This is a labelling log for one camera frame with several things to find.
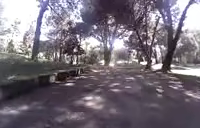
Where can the row of trees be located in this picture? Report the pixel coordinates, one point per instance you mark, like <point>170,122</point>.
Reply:
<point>106,40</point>

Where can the grey dirt path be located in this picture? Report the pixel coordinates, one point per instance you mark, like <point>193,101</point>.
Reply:
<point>121,103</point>

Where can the low stone kerb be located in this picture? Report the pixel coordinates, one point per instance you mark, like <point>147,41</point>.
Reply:
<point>31,81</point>

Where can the grass stretch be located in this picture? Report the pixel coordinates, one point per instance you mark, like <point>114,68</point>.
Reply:
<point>11,68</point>

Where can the pale paved road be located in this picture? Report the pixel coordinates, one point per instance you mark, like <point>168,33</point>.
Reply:
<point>196,71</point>

